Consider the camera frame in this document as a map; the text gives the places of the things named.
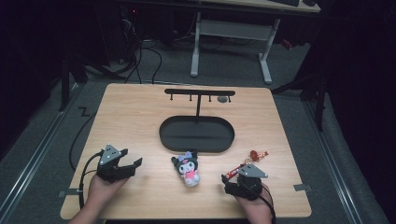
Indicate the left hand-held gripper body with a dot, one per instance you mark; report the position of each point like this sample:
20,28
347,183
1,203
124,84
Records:
109,158

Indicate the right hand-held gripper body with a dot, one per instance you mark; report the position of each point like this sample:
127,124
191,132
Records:
250,183

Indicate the red snack bar packet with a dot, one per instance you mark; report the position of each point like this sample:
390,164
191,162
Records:
233,171

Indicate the red candy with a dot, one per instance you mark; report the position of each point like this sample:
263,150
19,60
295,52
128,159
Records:
255,155

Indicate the black and pink plush toy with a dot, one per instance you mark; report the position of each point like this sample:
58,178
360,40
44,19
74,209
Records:
188,170

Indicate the black hook stand with tray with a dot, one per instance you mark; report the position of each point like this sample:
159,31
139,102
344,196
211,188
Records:
196,137

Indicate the person's right hand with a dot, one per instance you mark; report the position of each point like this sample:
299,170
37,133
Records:
255,205

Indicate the person's left hand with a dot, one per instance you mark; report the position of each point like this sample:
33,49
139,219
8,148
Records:
104,191

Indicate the grey tape strip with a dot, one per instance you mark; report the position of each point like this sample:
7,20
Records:
70,193
302,187

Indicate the grey round table grommet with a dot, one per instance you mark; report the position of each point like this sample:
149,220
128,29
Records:
222,99

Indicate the black metal stand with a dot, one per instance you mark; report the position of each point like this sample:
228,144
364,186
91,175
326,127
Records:
64,84
319,102

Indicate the small red object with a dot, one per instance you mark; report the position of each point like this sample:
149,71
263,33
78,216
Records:
287,44

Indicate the black keyboard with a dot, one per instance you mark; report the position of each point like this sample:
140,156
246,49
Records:
285,2

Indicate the metal floor rail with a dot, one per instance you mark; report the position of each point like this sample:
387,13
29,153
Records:
334,165
37,152

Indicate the white frame desk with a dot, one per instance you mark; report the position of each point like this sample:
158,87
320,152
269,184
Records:
233,31

